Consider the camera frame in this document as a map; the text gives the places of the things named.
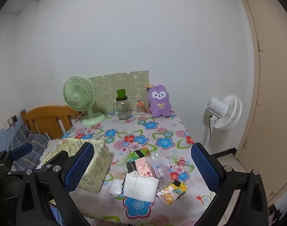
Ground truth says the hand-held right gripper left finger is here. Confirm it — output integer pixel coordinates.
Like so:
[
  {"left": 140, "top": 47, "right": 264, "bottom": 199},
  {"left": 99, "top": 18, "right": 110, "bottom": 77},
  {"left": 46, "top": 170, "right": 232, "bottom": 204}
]
[{"left": 16, "top": 142, "right": 95, "bottom": 226}]

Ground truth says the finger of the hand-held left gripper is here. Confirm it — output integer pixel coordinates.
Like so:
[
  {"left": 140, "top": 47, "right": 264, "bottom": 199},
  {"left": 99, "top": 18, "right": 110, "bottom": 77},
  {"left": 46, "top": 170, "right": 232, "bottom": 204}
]
[
  {"left": 38, "top": 150, "right": 70, "bottom": 171},
  {"left": 0, "top": 142, "right": 33, "bottom": 170}
]

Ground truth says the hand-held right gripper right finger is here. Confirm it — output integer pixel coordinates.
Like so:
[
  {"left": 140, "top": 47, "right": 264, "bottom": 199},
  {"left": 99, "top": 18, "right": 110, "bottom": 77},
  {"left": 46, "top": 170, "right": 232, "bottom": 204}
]
[{"left": 191, "top": 142, "right": 269, "bottom": 226}]

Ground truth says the yellow cartoon fabric storage box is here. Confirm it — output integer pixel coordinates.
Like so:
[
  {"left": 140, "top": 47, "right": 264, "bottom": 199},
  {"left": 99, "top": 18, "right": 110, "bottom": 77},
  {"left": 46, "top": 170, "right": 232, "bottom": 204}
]
[{"left": 41, "top": 138, "right": 113, "bottom": 193}]

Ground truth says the clear plastic bag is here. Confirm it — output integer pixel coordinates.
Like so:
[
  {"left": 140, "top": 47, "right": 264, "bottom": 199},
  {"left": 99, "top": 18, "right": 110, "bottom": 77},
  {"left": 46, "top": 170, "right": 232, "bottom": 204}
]
[{"left": 145, "top": 153, "right": 176, "bottom": 191}]

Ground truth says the pink wet wipes pack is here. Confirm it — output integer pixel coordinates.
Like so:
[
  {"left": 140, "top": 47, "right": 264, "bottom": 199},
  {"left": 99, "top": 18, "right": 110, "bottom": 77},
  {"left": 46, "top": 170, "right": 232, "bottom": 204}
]
[{"left": 127, "top": 157, "right": 156, "bottom": 178}]

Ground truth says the green tissue pack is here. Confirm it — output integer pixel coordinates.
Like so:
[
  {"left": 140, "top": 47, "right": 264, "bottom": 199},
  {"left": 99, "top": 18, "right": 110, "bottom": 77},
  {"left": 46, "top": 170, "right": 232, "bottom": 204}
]
[{"left": 129, "top": 147, "right": 150, "bottom": 163}]

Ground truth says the grey plaid pillow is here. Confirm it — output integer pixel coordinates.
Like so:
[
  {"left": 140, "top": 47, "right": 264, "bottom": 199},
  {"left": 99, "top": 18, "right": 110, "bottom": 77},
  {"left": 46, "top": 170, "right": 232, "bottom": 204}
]
[{"left": 7, "top": 124, "right": 51, "bottom": 170}]

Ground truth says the wooden bed headboard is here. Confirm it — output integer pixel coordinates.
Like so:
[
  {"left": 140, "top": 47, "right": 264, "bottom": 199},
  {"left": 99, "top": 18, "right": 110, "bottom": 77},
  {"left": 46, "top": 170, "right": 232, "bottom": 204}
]
[{"left": 20, "top": 105, "right": 81, "bottom": 140}]

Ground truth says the small white packet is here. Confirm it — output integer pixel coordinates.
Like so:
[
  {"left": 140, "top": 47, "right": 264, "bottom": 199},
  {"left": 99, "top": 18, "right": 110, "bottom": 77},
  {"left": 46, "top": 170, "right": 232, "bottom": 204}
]
[{"left": 109, "top": 172, "right": 125, "bottom": 197}]

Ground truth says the cartoon print tissue pack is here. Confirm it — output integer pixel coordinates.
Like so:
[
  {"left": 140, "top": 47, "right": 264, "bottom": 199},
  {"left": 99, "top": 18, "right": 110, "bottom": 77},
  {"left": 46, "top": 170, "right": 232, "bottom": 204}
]
[{"left": 156, "top": 180, "right": 187, "bottom": 206}]

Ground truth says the white floor fan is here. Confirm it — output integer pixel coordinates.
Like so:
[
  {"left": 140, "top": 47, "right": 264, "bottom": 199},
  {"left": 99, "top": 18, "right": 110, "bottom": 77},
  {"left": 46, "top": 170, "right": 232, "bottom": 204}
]
[{"left": 206, "top": 95, "right": 243, "bottom": 129}]

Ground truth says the green desk fan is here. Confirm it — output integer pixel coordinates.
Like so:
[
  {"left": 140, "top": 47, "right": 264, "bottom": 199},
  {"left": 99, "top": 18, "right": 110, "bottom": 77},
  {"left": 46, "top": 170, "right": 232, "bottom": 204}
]
[{"left": 62, "top": 76, "right": 106, "bottom": 126}]

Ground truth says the white tissue packet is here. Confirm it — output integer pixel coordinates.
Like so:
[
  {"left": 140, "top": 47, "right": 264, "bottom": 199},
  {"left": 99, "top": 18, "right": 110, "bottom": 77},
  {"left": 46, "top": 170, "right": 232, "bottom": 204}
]
[{"left": 123, "top": 171, "right": 159, "bottom": 203}]

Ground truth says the glass mug with green lid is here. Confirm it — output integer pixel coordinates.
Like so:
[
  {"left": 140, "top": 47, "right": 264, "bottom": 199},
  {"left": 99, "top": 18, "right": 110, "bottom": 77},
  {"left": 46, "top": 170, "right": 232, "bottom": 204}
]
[{"left": 113, "top": 89, "right": 131, "bottom": 120}]

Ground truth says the purple plush bunny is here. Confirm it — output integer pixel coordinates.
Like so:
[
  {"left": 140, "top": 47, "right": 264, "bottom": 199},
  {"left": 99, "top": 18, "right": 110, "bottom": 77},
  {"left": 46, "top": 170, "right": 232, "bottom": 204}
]
[{"left": 146, "top": 83, "right": 173, "bottom": 118}]

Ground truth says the cotton swab jar orange lid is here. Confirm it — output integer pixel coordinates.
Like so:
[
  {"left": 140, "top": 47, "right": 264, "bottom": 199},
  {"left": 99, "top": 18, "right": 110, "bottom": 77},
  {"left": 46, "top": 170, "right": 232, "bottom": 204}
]
[{"left": 136, "top": 101, "right": 146, "bottom": 115}]

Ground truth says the green patterned board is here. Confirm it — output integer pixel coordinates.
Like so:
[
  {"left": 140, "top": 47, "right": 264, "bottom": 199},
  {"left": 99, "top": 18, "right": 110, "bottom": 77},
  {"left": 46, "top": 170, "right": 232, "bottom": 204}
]
[{"left": 88, "top": 71, "right": 150, "bottom": 113}]

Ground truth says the beige door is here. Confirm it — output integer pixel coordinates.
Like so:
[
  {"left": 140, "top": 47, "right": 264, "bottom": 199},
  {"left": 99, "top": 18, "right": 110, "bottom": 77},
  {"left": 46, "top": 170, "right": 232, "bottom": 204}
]
[{"left": 235, "top": 0, "right": 287, "bottom": 205}]

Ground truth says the black fan cable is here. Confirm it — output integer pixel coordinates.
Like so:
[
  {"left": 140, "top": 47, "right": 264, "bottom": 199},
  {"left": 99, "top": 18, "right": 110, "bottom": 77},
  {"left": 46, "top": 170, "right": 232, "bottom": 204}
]
[{"left": 208, "top": 115, "right": 215, "bottom": 144}]

